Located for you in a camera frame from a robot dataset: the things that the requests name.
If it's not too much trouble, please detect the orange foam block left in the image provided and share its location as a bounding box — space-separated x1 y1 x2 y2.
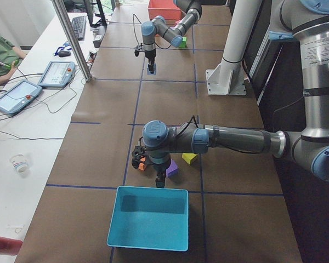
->
138 157 148 171

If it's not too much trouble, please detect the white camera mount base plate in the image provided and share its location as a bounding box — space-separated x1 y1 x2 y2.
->
205 62 247 96

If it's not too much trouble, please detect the black keyboard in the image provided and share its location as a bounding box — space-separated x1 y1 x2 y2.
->
71 16 86 41

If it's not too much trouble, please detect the red plastic bin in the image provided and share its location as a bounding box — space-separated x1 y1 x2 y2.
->
148 0 181 20

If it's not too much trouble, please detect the blue foam block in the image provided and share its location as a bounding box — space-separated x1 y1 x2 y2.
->
147 63 156 75

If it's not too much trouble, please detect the person in green shirt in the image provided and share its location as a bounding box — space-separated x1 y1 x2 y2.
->
0 36 27 85

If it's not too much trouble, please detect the teach pendant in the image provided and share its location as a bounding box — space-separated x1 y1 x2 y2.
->
0 80 43 115
38 61 76 89

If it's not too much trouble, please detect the teal plastic bin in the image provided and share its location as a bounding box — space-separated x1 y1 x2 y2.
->
107 186 189 251

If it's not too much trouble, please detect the aluminium frame post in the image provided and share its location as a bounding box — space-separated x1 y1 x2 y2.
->
52 0 92 82

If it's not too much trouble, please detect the red object at edge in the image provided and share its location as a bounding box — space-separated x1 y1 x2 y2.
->
0 236 23 255

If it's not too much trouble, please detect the far teach pendant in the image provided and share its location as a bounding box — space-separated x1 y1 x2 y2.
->
38 61 76 89

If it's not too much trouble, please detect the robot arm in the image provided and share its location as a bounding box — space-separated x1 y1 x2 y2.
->
132 1 329 188
134 1 202 75

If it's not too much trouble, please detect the paper cup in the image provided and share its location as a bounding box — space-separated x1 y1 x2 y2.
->
9 154 29 173

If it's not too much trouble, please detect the brown paper table cover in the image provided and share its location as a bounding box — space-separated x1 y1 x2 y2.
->
15 0 303 263

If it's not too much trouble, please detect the purple foam block left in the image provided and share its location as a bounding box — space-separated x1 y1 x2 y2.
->
166 159 179 178

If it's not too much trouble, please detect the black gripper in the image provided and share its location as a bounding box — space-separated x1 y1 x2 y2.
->
152 162 168 188
145 50 156 73

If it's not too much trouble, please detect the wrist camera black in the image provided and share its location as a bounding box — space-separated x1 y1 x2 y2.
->
131 145 146 169
134 43 145 57

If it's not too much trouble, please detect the green foam block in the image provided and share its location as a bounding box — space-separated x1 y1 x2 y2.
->
178 37 187 48

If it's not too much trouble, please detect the near teach pendant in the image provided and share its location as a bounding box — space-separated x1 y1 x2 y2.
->
0 80 43 115

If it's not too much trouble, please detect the yellow foam block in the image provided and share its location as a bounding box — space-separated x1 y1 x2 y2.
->
181 153 198 165

